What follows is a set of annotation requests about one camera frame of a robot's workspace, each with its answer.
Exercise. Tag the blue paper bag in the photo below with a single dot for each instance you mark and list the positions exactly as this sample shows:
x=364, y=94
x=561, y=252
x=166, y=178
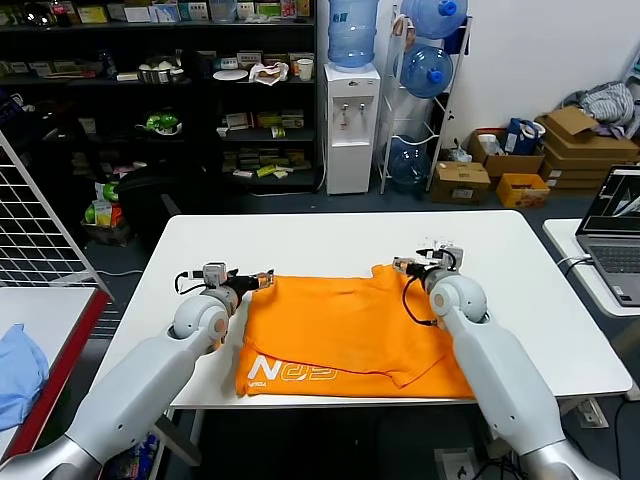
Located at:
x=517, y=136

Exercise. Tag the orange t-shirt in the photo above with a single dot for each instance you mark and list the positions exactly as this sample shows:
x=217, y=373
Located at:
x=340, y=330

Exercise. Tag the clear plastic container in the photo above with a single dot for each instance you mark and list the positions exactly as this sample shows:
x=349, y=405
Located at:
x=223, y=11

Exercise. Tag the metal bowl with eggs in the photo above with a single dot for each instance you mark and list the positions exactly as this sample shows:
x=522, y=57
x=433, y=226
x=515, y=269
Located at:
x=160, y=73

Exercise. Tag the white red medicine box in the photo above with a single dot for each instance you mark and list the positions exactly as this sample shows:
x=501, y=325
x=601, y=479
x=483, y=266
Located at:
x=238, y=121

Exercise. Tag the yellow orange snack packet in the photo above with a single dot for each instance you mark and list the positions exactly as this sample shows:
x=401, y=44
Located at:
x=110, y=214

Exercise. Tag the dark basket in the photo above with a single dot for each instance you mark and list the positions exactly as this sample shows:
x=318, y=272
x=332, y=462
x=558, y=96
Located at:
x=107, y=234

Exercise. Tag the black office chair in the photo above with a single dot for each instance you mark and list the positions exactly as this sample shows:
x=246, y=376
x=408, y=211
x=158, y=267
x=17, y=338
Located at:
x=150, y=198

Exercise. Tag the plastic water bottle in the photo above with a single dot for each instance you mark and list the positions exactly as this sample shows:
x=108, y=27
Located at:
x=108, y=66

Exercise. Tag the white floor plate black logo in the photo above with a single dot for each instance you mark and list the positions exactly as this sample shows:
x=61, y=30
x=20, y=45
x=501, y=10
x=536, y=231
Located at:
x=455, y=467

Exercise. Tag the green snack packet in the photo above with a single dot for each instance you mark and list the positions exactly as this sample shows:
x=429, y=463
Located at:
x=107, y=191

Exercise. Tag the grey laptop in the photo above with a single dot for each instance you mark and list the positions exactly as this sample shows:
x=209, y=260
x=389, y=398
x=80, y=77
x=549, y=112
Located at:
x=615, y=258

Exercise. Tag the flat cardboard box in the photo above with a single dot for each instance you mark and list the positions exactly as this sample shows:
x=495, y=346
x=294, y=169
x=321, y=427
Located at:
x=575, y=183
x=570, y=166

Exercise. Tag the blue water jug blue cap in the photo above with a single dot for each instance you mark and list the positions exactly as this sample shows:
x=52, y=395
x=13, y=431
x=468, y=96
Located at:
x=422, y=73
x=425, y=19

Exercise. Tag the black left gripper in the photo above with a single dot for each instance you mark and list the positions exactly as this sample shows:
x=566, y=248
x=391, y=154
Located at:
x=242, y=285

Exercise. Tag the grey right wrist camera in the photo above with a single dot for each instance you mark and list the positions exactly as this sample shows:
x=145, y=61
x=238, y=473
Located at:
x=448, y=257

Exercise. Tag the pale blue box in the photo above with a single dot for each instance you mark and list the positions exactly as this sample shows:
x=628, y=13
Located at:
x=166, y=12

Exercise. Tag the cola bottle red label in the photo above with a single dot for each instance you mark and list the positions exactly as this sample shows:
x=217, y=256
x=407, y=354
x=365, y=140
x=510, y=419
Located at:
x=61, y=11

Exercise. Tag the grey clothes pile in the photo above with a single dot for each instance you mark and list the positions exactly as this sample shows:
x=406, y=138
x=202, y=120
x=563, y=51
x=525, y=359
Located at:
x=607, y=101

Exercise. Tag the stacked cardboard boxes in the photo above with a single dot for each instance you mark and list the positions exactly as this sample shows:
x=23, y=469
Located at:
x=590, y=136

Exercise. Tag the yellow green box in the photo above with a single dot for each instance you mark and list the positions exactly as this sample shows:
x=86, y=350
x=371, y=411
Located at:
x=270, y=119

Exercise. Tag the shiny round glass bowl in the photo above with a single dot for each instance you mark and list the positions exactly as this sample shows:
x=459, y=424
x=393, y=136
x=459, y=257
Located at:
x=37, y=13

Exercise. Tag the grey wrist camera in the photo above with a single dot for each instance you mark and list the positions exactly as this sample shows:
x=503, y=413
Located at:
x=215, y=274
x=448, y=257

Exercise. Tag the sealed brown cardboard box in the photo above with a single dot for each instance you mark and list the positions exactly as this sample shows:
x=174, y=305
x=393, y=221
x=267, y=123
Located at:
x=460, y=186

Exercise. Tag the red-edged white side table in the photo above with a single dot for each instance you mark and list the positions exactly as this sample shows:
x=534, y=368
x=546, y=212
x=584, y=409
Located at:
x=70, y=360

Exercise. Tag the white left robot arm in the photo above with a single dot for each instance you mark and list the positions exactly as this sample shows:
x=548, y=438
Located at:
x=150, y=370

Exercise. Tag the black shelving unit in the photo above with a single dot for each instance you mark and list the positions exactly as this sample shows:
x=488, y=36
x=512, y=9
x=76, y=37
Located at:
x=150, y=26

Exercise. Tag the blue water jug with label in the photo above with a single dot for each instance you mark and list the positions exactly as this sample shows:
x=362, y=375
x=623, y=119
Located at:
x=352, y=38

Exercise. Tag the yellow cardboard box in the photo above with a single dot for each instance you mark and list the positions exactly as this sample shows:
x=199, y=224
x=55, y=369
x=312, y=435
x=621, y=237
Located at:
x=520, y=196

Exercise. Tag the light blue cloth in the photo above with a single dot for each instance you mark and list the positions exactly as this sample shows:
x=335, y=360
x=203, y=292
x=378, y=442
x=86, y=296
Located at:
x=20, y=375

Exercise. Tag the white paper cup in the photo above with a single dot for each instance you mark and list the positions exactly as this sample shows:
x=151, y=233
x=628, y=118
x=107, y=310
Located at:
x=305, y=69

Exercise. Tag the green toy fruit bowl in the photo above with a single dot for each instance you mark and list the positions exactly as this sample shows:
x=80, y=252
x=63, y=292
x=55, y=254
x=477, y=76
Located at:
x=162, y=122

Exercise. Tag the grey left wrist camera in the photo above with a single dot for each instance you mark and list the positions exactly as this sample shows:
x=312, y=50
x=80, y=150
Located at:
x=215, y=274

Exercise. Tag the white table leg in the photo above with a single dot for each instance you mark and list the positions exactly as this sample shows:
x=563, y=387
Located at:
x=182, y=440
x=575, y=405

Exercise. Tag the white plastic bag with bread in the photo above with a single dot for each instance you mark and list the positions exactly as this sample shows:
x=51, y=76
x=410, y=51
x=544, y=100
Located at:
x=270, y=73

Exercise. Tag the white metal jug rack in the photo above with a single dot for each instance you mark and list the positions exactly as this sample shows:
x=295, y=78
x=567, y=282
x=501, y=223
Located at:
x=392, y=88

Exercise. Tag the lime green box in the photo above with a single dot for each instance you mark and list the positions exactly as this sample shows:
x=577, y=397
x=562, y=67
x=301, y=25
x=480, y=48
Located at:
x=266, y=171

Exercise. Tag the pink box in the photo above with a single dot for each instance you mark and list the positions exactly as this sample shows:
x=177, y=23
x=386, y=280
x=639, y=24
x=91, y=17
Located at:
x=290, y=8

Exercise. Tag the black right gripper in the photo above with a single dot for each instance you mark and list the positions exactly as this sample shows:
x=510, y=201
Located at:
x=421, y=270

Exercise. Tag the white water dispenser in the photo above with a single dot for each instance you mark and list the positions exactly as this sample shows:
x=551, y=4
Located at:
x=350, y=163

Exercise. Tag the open brown cardboard box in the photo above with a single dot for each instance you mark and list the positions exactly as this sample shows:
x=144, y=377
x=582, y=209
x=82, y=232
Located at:
x=515, y=163

